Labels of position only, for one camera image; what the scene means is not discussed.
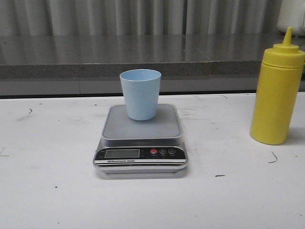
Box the light blue plastic cup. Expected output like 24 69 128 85
120 69 162 121

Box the white appliance in background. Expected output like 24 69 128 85
277 0 305 37

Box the grey stone counter ledge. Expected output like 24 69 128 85
0 33 284 97

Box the silver digital kitchen scale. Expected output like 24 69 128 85
93 104 188 179

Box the yellow squeeze bottle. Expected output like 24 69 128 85
250 27 305 145

